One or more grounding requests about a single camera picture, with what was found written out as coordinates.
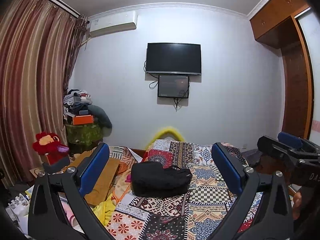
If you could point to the grey neck pillow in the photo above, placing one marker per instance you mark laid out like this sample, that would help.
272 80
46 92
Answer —
100 115

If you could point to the patchwork patterned bed cover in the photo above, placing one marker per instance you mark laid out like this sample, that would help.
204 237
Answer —
193 215

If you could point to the person's right hand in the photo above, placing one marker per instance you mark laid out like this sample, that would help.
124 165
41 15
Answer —
297 201

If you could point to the white wall air conditioner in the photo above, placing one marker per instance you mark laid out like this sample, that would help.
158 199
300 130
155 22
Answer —
123 21

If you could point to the large black wall television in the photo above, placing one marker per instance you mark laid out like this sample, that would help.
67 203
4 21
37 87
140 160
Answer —
173 58

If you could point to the yellow foam bed headboard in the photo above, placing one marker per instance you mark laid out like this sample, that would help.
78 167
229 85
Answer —
169 130

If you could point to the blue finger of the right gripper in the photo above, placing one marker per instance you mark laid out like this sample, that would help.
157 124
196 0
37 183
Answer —
290 140

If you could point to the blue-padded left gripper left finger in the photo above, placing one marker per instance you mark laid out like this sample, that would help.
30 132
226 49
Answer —
47 219

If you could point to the brown wooden door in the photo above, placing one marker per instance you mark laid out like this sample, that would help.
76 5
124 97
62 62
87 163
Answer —
296 91

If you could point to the red plush toy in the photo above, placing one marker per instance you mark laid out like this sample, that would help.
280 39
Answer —
49 147

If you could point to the striped maroon curtain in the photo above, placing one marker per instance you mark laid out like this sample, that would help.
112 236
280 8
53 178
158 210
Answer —
39 46

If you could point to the white sliding wardrobe door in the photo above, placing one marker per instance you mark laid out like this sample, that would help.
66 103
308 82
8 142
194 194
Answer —
309 24

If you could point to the pile of clothes on box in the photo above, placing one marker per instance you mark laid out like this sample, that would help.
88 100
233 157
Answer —
76 102

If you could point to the small black wall monitor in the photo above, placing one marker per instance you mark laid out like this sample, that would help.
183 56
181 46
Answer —
173 86

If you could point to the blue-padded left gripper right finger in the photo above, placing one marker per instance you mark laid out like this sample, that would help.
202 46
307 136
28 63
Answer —
273 219

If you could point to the black zip hooded jacket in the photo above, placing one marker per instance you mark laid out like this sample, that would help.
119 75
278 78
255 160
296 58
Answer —
150 179

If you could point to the orange floral blanket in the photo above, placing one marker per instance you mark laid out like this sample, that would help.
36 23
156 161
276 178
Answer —
114 184

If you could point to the bamboo lap desk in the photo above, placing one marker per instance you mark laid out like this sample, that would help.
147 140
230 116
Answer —
100 174

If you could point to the orange box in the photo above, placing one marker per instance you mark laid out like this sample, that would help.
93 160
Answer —
83 119

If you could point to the wooden overhead cabinet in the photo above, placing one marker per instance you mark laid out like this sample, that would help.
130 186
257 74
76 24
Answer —
273 24

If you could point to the scattered papers and books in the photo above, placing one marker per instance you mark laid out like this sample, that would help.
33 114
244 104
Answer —
18 210

